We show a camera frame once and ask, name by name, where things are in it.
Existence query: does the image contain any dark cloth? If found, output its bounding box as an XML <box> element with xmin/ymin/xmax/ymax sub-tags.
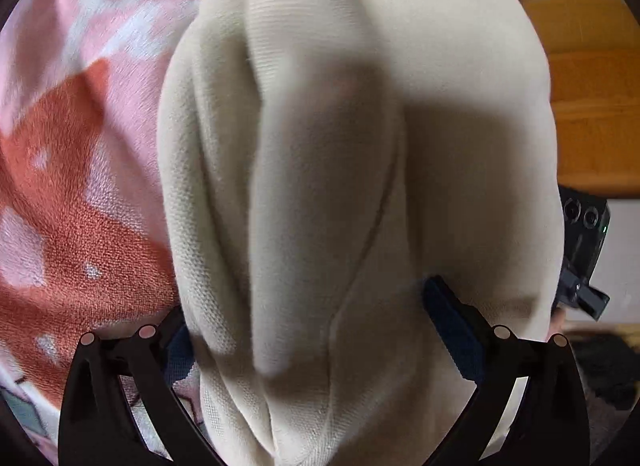
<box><xmin>570</xmin><ymin>333</ymin><xmax>638</xmax><ymax>409</ymax></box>

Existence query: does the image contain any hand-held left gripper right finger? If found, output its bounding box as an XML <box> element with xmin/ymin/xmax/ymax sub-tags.
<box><xmin>423</xmin><ymin>276</ymin><xmax>592</xmax><ymax>466</ymax></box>

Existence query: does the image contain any pink printed quilt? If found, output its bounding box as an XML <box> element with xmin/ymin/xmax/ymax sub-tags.
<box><xmin>0</xmin><ymin>0</ymin><xmax>261</xmax><ymax>466</ymax></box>

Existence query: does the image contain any person's right hand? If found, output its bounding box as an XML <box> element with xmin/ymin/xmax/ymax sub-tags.
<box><xmin>550</xmin><ymin>307</ymin><xmax>568</xmax><ymax>341</ymax></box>

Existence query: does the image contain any cream zip hoodie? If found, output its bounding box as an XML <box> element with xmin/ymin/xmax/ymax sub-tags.
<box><xmin>156</xmin><ymin>0</ymin><xmax>561</xmax><ymax>466</ymax></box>

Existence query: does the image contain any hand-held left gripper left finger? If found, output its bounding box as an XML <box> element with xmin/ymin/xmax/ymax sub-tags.
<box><xmin>58</xmin><ymin>308</ymin><xmax>223</xmax><ymax>466</ymax></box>

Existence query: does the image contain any wooden wardrobe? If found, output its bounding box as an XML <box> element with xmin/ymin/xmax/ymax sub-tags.
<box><xmin>520</xmin><ymin>0</ymin><xmax>640</xmax><ymax>199</ymax></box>

